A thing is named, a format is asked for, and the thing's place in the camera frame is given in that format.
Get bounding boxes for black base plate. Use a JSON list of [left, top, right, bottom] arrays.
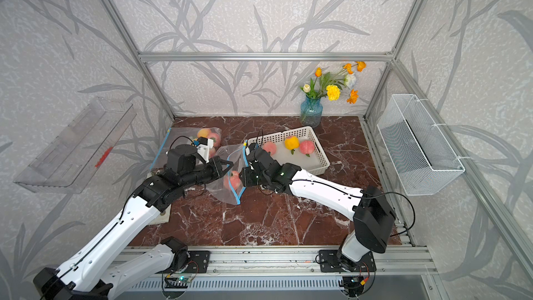
[[317, 249, 376, 274], [162, 251, 211, 274]]

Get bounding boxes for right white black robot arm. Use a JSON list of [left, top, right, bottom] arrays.
[[240, 143, 396, 272]]

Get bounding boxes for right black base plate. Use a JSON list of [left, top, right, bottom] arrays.
[[317, 249, 376, 274]]

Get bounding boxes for pink peach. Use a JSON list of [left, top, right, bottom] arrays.
[[223, 172, 242, 190], [197, 128, 212, 138], [262, 141, 277, 156], [208, 132, 221, 148], [298, 140, 316, 157]]

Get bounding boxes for clear zip-top bag blue zipper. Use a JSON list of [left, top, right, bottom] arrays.
[[149, 126, 223, 169]]

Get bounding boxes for white plastic fruit basket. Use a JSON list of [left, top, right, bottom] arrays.
[[246, 126, 330, 175]]

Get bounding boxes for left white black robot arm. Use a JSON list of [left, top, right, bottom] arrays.
[[33, 144, 233, 299]]

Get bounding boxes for white wire mesh basket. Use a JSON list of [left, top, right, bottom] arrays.
[[377, 94, 465, 196]]

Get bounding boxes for orange yellow artificial flowers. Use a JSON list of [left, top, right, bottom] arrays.
[[301, 61, 367, 104]]

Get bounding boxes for pink peach bottom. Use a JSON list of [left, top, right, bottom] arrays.
[[208, 132, 221, 148]]

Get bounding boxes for blue glass vase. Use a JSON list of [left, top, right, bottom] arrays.
[[300, 97, 323, 128]]

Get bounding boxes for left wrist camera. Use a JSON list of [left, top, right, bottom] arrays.
[[195, 137, 214, 163]]

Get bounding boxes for pink peach top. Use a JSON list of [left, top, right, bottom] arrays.
[[262, 141, 277, 156]]

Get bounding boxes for yellow peach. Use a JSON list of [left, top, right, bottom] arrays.
[[284, 136, 300, 154]]

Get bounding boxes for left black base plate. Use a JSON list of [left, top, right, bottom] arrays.
[[162, 251, 211, 274]]

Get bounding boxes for clear plastic wall shelf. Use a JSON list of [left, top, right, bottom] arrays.
[[14, 97, 137, 194]]

